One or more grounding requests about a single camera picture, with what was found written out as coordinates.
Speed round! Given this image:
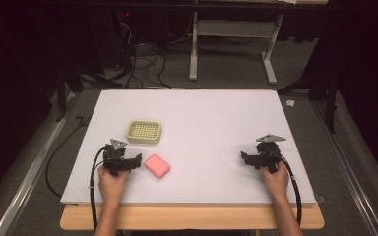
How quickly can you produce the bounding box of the pink soap bar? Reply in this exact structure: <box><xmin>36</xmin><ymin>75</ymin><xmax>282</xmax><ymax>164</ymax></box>
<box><xmin>144</xmin><ymin>153</ymin><xmax>172</xmax><ymax>180</ymax></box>

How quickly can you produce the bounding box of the cream slotted soap dish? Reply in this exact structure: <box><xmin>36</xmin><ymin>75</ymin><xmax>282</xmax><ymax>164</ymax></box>
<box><xmin>125</xmin><ymin>119</ymin><xmax>163</xmax><ymax>146</ymax></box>

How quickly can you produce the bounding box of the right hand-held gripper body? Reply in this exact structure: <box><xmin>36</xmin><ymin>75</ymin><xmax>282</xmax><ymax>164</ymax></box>
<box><xmin>255</xmin><ymin>133</ymin><xmax>287</xmax><ymax>174</ymax></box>

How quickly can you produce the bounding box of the black floor cable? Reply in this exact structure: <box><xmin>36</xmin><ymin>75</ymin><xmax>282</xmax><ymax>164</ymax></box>
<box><xmin>44</xmin><ymin>115</ymin><xmax>93</xmax><ymax>199</ymax></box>

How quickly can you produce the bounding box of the person's right hand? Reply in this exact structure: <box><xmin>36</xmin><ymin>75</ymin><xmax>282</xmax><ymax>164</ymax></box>
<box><xmin>261</xmin><ymin>162</ymin><xmax>290</xmax><ymax>202</ymax></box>

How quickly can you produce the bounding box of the black stand leg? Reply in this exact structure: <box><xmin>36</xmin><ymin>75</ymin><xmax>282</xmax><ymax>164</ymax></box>
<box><xmin>54</xmin><ymin>62</ymin><xmax>84</xmax><ymax>123</ymax></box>
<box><xmin>277</xmin><ymin>70</ymin><xmax>340</xmax><ymax>134</ymax></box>

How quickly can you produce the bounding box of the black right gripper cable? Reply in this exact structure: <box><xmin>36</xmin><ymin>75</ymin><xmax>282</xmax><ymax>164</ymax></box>
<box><xmin>271</xmin><ymin>149</ymin><xmax>304</xmax><ymax>227</ymax></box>

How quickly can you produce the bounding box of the person's left hand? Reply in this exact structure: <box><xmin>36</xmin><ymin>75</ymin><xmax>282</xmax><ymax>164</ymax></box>
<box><xmin>96</xmin><ymin>164</ymin><xmax>131</xmax><ymax>205</ymax></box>

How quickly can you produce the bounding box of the tangle of black floor cables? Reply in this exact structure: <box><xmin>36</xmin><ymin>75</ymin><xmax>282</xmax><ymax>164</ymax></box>
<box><xmin>112</xmin><ymin>19</ymin><xmax>174</xmax><ymax>90</ymax></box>

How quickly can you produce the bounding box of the white metal desk frame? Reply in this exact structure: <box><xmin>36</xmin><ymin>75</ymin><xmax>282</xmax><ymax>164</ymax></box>
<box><xmin>188</xmin><ymin>10</ymin><xmax>285</xmax><ymax>86</ymax></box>

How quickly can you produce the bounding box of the wooden table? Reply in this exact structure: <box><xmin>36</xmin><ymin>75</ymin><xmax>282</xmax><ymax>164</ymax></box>
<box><xmin>59</xmin><ymin>202</ymin><xmax>326</xmax><ymax>231</ymax></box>

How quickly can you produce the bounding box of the aluminium floor rail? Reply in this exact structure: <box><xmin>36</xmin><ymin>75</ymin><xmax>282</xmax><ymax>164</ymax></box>
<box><xmin>310</xmin><ymin>100</ymin><xmax>378</xmax><ymax>236</ymax></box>
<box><xmin>0</xmin><ymin>92</ymin><xmax>78</xmax><ymax>236</ymax></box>

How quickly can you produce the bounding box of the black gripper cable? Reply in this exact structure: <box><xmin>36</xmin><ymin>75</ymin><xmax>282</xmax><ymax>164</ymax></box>
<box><xmin>89</xmin><ymin>146</ymin><xmax>108</xmax><ymax>232</ymax></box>
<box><xmin>271</xmin><ymin>149</ymin><xmax>304</xmax><ymax>227</ymax></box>

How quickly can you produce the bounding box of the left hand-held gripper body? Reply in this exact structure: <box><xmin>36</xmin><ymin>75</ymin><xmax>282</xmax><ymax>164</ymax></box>
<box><xmin>102</xmin><ymin>138</ymin><xmax>129</xmax><ymax>177</ymax></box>

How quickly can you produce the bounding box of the white table mat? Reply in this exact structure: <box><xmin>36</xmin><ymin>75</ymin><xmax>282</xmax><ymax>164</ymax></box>
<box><xmin>60</xmin><ymin>88</ymin><xmax>318</xmax><ymax>207</ymax></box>

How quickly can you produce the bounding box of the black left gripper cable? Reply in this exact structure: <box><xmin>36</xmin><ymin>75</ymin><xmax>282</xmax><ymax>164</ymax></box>
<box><xmin>89</xmin><ymin>146</ymin><xmax>108</xmax><ymax>232</ymax></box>

